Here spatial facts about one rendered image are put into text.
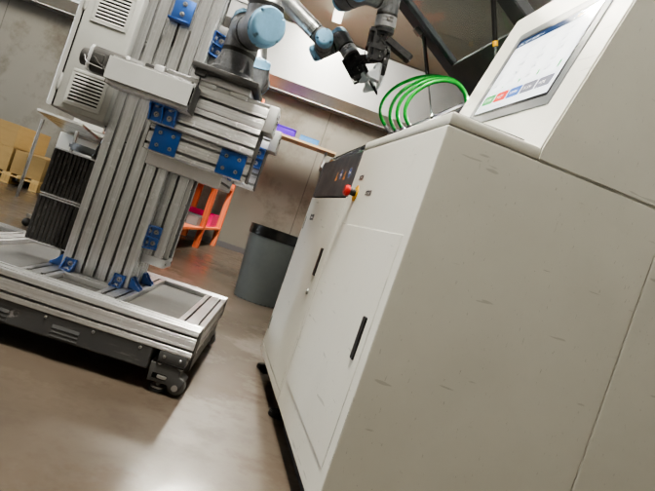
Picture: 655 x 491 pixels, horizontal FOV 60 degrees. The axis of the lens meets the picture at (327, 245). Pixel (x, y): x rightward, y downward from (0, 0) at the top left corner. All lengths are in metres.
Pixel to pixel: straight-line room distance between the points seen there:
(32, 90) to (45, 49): 0.61
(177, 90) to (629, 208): 1.29
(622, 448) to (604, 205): 0.58
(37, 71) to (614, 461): 8.83
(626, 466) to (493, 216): 0.69
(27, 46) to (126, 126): 7.42
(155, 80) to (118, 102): 0.37
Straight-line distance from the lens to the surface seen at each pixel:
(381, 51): 2.16
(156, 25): 2.27
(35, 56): 9.51
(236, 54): 2.01
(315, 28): 2.58
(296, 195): 8.51
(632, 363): 1.54
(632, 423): 1.58
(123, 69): 1.92
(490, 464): 1.42
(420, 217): 1.22
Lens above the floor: 0.64
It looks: 1 degrees down
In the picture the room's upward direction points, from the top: 19 degrees clockwise
